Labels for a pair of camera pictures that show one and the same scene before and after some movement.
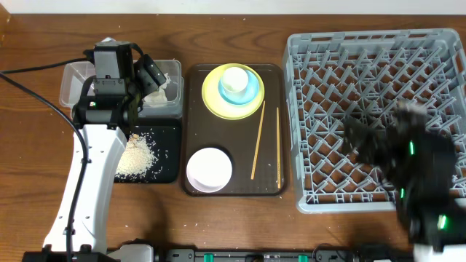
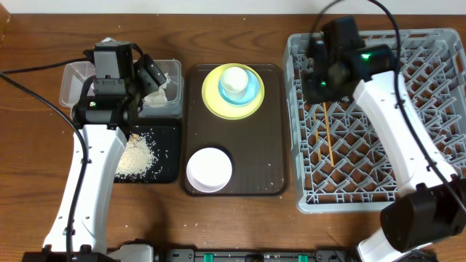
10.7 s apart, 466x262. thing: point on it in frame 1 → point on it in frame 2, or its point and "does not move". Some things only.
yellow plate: (218, 106) does not move
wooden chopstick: (278, 148) → (329, 136)
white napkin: (159, 97) does not move
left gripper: (136, 105) does not move
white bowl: (209, 169) does not move
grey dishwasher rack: (335, 77) does not move
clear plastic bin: (76, 73) does not move
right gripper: (376, 138) → (310, 94)
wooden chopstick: (261, 124) → (317, 136)
